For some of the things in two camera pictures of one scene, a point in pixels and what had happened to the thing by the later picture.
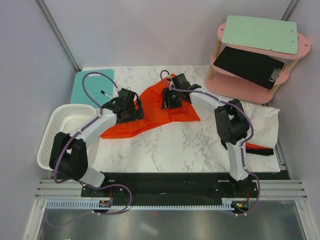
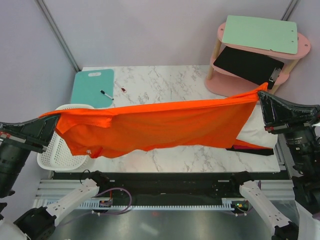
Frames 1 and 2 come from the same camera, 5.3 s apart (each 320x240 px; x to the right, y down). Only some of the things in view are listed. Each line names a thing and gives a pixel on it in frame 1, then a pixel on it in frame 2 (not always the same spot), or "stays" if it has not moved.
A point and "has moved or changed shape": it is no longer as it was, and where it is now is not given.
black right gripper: x=166 y=94 -> x=276 y=110
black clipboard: x=259 y=68 stays
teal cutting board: x=94 y=84 stays
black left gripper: x=137 y=114 -> x=43 y=127
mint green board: x=271 y=34 stays
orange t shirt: x=151 y=98 has moved or changed shape
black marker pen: x=103 y=92 stays
